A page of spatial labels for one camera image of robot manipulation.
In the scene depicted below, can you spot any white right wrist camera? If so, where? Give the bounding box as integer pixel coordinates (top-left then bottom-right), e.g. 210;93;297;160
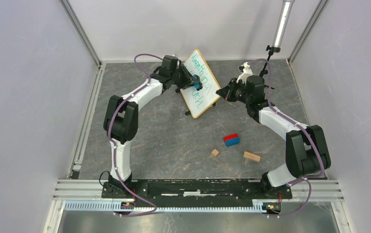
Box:
236;62;253;85

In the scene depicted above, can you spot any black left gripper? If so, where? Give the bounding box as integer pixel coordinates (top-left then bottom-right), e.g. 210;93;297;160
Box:
170;65;200;91

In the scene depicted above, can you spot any small wooden cube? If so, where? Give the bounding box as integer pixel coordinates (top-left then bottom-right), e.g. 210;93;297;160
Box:
211;149;219;157

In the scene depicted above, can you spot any red and blue toy brick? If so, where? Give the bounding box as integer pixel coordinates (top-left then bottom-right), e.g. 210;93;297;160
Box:
223;133;240;147

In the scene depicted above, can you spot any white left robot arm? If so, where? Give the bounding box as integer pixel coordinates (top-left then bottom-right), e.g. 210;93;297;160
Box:
103;55;203;198

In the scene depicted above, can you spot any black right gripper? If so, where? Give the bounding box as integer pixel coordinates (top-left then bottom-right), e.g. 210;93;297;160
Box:
216;78;251;105

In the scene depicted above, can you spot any small wood-framed whiteboard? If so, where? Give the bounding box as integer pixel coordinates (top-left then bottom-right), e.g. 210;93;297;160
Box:
180;49;221;118

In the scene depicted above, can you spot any long wooden block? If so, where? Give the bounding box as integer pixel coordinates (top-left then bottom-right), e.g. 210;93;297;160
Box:
243;151;261;163

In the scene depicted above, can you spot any black tripod stand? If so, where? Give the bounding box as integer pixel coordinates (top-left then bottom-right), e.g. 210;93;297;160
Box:
259;45;281;78

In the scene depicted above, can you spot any blue whiteboard eraser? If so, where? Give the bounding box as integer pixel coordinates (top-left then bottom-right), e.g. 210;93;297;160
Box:
192;75;202;91

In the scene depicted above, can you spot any slotted cable duct rail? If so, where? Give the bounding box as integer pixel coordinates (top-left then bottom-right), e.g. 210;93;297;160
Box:
64;200;283;213

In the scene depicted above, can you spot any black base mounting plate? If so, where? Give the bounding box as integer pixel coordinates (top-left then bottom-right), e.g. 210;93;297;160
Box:
101;179;293;208

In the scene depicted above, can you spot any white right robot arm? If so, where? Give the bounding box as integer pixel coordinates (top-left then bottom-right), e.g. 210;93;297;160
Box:
216;76;331;198

